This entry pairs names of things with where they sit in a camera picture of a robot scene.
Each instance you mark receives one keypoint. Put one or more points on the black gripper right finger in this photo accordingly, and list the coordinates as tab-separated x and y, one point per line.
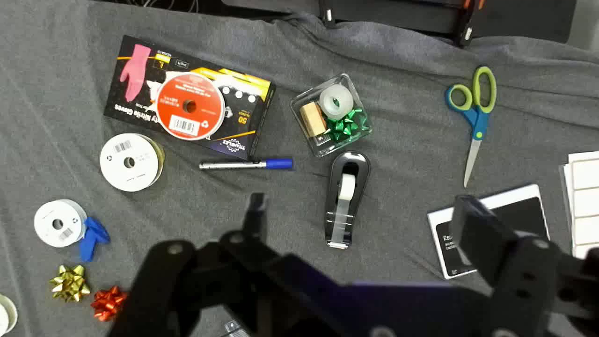
530	277

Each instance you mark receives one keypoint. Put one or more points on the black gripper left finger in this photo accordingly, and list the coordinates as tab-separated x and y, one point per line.
266	292

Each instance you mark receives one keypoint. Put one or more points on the blue capped marker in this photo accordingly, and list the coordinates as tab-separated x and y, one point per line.
269	163

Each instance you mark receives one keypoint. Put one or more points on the red gift bow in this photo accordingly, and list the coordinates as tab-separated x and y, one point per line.
107	303

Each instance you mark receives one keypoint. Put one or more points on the blue ribbon bow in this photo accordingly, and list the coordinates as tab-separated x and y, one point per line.
93	234

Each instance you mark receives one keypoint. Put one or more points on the black tape dispenser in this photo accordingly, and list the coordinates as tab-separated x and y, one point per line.
346	180

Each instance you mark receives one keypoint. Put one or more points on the white ribbon spool large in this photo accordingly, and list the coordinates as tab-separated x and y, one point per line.
131	161

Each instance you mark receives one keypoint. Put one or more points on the gold gift bow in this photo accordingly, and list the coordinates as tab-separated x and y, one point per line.
69	282

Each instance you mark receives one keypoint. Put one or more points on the red ribbon spool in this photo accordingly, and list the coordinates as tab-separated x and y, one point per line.
189	106

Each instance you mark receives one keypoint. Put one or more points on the white ribbon spool small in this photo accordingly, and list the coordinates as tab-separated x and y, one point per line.
58	223

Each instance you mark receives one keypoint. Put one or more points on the grey table cloth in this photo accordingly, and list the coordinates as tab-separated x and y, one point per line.
56	62

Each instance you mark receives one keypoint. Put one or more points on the green blue scissors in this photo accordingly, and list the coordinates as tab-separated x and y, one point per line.
475	103

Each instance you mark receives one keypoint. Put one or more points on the white ribbon spool right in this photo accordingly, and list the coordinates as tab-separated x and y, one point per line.
7	314

